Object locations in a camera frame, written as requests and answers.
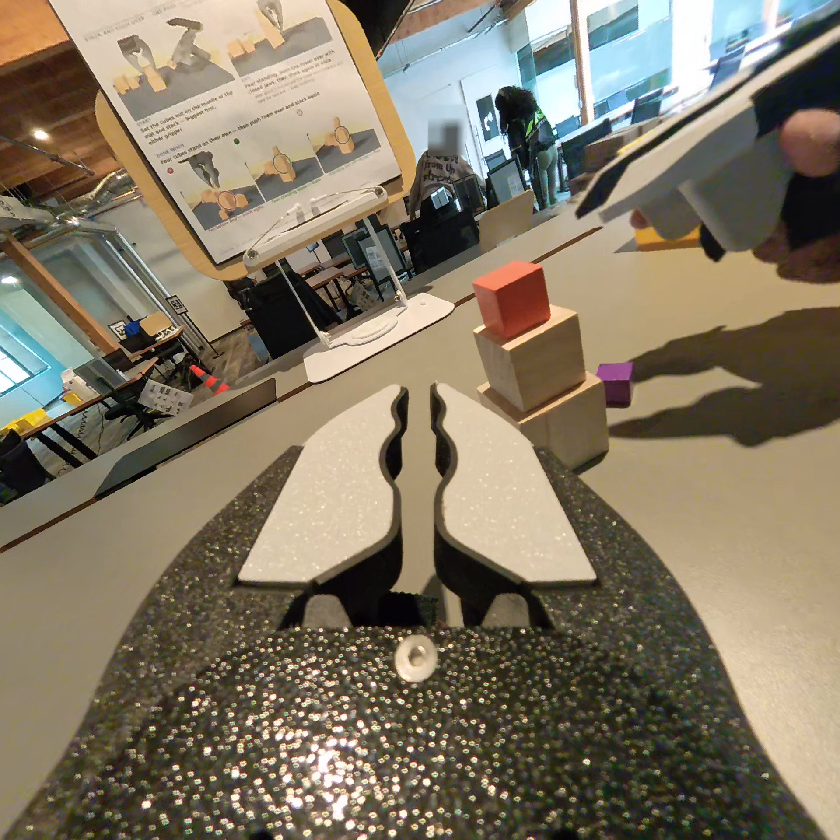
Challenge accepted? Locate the small yellow bin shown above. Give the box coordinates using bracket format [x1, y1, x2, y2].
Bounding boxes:
[0, 410, 51, 442]

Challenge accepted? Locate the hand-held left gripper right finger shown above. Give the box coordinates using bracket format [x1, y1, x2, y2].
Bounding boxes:
[428, 381, 599, 613]

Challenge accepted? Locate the black case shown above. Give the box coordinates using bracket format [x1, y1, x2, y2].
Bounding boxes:
[400, 213, 481, 275]

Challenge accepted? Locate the black table panel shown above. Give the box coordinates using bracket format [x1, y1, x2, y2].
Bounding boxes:
[94, 377, 278, 500]

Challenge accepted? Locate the medium wooden cube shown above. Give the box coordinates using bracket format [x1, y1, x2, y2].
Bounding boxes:
[473, 304, 587, 413]

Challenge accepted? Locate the large wooden cube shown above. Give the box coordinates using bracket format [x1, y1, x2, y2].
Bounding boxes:
[476, 372, 611, 471]

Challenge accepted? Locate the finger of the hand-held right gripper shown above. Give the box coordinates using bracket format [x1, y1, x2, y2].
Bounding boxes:
[598, 106, 796, 255]
[575, 28, 840, 221]

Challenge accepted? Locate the red cube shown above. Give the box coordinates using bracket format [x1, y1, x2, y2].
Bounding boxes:
[472, 260, 552, 341]

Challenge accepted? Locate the framed sign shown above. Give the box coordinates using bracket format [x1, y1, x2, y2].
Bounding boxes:
[341, 226, 401, 283]

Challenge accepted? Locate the large yellow bin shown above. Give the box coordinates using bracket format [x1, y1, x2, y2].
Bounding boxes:
[632, 222, 704, 253]

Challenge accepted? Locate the black cloth cover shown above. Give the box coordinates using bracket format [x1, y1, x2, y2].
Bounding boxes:
[245, 268, 343, 361]

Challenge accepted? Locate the plywood panel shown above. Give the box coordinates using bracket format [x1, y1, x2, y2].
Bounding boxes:
[478, 189, 537, 252]

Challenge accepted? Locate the wooden instruction board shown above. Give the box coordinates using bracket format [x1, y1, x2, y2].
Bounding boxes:
[47, 0, 403, 284]

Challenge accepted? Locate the printed paper sheet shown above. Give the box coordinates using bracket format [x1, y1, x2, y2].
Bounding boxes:
[140, 378, 196, 416]

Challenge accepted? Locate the purple cube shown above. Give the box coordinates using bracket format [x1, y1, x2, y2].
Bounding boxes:
[595, 360, 635, 407]

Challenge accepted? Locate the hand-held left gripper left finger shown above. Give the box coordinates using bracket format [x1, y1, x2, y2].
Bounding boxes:
[236, 384, 409, 609]

